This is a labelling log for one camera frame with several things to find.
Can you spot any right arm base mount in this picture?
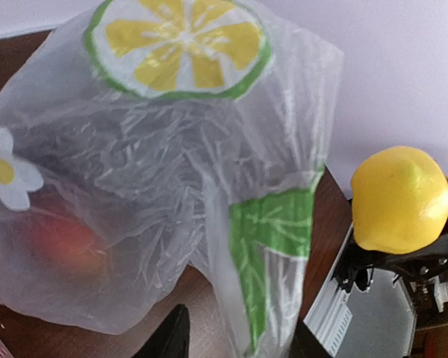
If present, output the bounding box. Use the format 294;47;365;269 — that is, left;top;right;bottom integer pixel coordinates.
333;242;374;294

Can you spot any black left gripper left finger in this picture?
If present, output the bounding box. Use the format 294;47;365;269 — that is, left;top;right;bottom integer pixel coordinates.
132;304;190;358

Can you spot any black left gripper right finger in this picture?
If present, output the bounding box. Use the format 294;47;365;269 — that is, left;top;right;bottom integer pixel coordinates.
289;321;331;358

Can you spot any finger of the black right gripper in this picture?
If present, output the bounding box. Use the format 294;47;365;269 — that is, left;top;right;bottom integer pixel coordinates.
349;233;448;276

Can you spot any clear plastic bag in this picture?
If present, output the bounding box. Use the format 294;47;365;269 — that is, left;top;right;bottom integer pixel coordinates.
0;1;343;357

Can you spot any red orange mango fruit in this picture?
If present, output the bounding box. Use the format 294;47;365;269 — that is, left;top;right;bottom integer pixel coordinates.
26;217;110;281

